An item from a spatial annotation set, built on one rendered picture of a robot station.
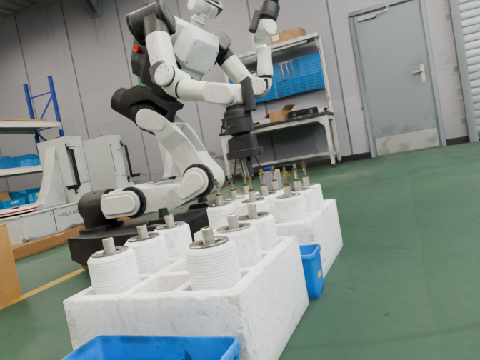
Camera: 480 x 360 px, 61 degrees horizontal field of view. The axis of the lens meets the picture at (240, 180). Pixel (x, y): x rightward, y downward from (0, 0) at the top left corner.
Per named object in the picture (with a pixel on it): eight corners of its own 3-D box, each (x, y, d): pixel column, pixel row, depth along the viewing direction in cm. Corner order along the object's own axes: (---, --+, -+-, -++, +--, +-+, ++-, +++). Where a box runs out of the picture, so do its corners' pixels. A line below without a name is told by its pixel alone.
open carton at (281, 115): (275, 124, 636) (273, 110, 634) (297, 119, 613) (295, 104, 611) (265, 125, 611) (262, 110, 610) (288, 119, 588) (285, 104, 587)
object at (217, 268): (192, 348, 75) (173, 253, 74) (215, 324, 84) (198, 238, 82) (240, 349, 71) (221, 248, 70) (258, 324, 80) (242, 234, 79)
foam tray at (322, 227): (203, 288, 132) (193, 233, 131) (248, 253, 168) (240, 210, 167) (321, 283, 116) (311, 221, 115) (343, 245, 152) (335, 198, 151)
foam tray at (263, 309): (80, 386, 83) (61, 301, 82) (178, 306, 119) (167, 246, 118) (257, 399, 68) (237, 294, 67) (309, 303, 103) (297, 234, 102)
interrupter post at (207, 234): (201, 247, 76) (197, 229, 75) (206, 243, 78) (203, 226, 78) (212, 246, 75) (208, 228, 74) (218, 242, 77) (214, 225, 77)
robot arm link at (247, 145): (221, 161, 128) (213, 123, 127) (235, 158, 136) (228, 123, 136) (256, 155, 122) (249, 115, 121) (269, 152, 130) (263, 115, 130)
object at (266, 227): (241, 298, 96) (227, 223, 95) (255, 283, 105) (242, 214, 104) (279, 296, 93) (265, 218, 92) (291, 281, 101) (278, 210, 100)
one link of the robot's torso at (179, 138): (194, 206, 168) (126, 123, 175) (212, 198, 184) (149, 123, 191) (218, 181, 163) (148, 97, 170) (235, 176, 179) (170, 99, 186)
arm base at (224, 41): (203, 73, 188) (188, 53, 189) (220, 68, 197) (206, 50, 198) (220, 50, 178) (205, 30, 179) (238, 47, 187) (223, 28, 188)
